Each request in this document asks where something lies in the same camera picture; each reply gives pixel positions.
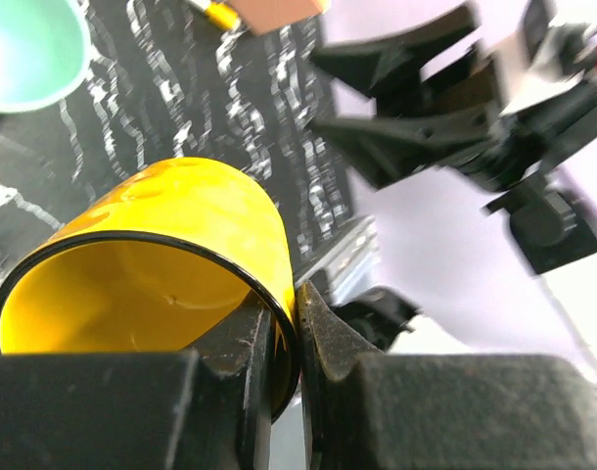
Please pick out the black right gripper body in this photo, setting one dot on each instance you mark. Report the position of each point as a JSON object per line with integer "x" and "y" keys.
{"x": 471, "y": 94}

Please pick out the peach plastic file organizer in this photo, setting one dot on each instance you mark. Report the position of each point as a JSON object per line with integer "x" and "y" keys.
{"x": 262, "y": 16}

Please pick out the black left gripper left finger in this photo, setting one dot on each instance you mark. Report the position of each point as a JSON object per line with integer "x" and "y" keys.
{"x": 207, "y": 407}

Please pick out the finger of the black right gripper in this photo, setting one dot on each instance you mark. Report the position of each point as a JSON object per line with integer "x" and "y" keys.
{"x": 375, "y": 67}
{"x": 385, "y": 150}

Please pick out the yellow mug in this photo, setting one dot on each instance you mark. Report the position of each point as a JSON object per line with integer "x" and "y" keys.
{"x": 155, "y": 264}

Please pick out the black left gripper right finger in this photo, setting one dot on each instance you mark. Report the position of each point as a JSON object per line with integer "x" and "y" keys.
{"x": 364, "y": 409}

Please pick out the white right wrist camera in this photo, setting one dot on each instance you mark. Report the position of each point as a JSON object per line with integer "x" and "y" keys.
{"x": 553, "y": 49}

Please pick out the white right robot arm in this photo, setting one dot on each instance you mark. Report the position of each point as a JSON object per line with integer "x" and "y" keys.
{"x": 547, "y": 224}

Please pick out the aluminium frame rail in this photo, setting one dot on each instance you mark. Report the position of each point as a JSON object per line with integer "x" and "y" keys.
{"x": 343, "y": 267}

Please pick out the teal green cup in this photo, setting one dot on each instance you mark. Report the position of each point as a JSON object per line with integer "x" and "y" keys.
{"x": 44, "y": 53}

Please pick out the white yellow marker pen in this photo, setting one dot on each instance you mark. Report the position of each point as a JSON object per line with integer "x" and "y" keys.
{"x": 218, "y": 13}

